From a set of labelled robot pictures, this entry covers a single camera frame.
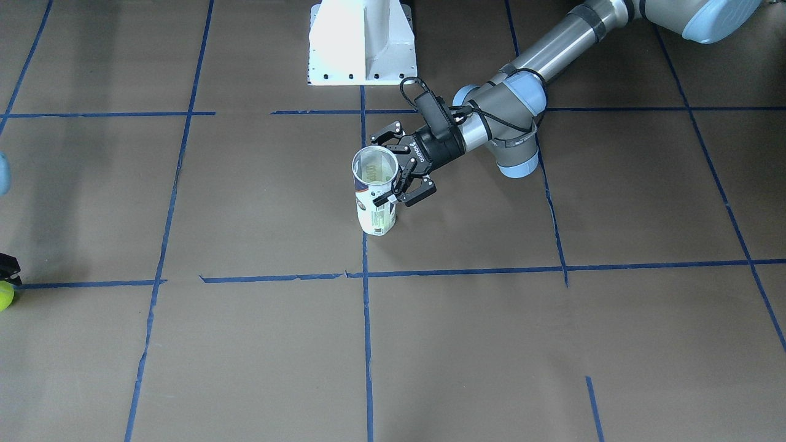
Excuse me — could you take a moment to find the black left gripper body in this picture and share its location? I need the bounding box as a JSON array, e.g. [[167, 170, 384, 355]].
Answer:
[[402, 124, 466, 176]]

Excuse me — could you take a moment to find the clear tennis ball can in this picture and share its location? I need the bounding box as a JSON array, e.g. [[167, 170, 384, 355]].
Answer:
[[352, 146, 399, 236]]

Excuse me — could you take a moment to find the yellow Wilson tennis ball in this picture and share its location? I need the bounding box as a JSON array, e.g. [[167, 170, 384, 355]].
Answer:
[[361, 166, 391, 185]]

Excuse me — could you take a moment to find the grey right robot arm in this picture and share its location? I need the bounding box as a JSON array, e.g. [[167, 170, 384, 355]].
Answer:
[[1, 153, 22, 287]]

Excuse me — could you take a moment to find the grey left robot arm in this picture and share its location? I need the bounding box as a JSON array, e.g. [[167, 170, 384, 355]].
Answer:
[[370, 1, 760, 207]]

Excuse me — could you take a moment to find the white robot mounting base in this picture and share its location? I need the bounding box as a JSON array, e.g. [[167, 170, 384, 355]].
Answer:
[[307, 1, 418, 86]]

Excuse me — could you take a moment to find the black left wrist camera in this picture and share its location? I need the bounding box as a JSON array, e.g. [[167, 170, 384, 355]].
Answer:
[[414, 91, 456, 142]]

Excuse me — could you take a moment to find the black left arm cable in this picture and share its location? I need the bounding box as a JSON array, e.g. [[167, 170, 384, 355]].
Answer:
[[399, 69, 547, 136]]

